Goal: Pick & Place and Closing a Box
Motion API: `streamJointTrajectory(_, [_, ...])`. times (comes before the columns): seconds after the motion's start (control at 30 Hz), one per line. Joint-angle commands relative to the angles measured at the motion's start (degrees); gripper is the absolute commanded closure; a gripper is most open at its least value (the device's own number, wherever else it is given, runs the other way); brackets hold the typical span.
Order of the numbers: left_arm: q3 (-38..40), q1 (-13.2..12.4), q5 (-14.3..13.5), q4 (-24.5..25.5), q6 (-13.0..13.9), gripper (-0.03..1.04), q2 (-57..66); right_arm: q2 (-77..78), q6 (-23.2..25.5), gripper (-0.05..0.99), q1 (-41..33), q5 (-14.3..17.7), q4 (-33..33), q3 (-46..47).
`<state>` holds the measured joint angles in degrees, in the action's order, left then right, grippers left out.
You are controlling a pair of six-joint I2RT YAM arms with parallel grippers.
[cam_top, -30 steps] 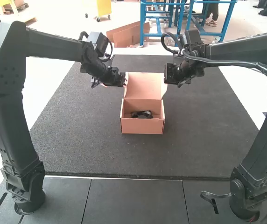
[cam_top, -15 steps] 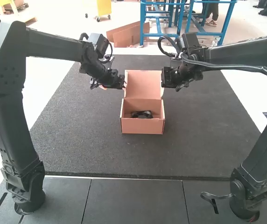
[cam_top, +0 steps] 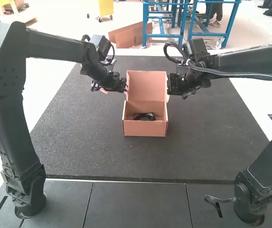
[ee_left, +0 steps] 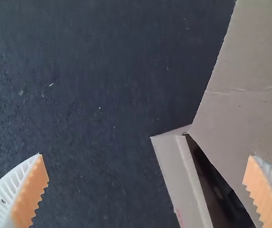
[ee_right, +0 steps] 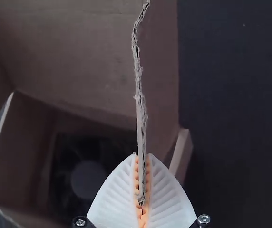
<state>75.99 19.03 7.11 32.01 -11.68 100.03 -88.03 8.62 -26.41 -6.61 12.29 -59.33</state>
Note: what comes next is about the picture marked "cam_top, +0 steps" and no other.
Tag black mat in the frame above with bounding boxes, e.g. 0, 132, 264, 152
29, 55, 270, 184

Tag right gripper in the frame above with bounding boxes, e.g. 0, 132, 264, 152
167, 73, 192, 96

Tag blue metal frame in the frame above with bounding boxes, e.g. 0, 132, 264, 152
142, 0, 196, 48
187, 0, 243, 49

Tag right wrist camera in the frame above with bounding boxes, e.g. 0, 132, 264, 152
187, 38, 211, 63

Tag person's legs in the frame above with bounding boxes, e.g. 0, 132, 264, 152
205, 0, 223, 28

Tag black square fan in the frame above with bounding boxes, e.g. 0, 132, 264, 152
133, 111, 156, 122

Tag yellow wheeled cart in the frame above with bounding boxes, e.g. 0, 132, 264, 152
86, 0, 115, 23

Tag cardboard box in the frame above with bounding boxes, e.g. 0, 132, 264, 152
122, 70, 170, 138

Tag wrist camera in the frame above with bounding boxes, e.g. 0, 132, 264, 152
187, 38, 211, 63
89, 34, 112, 60

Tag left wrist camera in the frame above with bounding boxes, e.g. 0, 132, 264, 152
89, 34, 112, 60

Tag flat cardboard sheets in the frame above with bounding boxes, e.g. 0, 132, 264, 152
107, 21, 154, 49

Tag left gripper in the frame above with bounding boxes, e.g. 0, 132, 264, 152
104, 71, 128, 94

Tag dark base panel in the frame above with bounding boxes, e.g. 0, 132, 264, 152
0, 180, 94, 228
83, 181, 194, 228
185, 182, 272, 228

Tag black cable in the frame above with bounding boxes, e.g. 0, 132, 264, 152
107, 43, 116, 63
163, 42, 189, 65

